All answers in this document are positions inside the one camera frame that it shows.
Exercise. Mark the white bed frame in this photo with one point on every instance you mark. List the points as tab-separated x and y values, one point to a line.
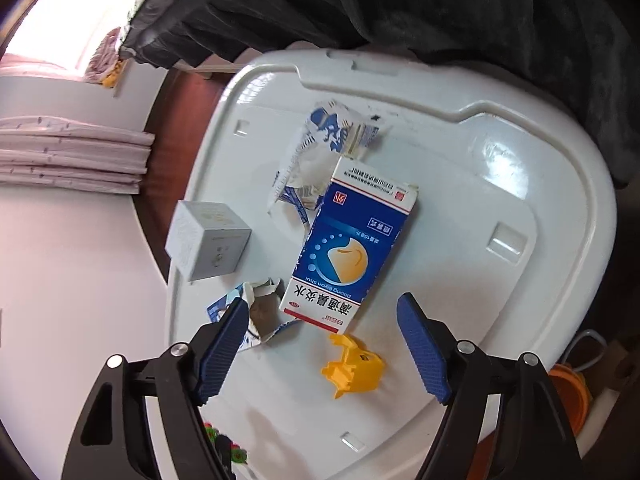
210	67

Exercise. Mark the yellow striped plush toy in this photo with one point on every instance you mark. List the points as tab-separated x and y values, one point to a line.
112	76

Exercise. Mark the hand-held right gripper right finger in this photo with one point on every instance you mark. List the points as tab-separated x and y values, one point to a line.
422	350

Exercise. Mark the pink patterned curtain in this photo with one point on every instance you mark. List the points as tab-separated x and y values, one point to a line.
75	160

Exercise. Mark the red green toy car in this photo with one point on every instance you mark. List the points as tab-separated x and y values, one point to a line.
237	455

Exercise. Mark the yellow plastic toy piece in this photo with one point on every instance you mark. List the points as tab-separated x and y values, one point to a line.
357	365

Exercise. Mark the small white cube box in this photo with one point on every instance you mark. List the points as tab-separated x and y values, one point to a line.
200	225

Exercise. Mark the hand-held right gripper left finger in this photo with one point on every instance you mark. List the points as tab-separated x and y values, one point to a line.
222	350

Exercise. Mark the crumpled blue white wrapper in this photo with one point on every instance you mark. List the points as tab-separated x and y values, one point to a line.
310	160

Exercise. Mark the white printed blanket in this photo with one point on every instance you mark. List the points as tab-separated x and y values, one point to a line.
145	5

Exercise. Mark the blue white medicine box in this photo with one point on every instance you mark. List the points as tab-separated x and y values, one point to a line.
350	240

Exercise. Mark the folded pink quilt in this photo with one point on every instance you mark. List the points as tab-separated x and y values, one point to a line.
102	55

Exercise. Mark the torn blue white carton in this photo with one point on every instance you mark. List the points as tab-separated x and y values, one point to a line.
265	310

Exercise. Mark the white storage box lid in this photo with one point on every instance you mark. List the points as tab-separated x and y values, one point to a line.
475	185

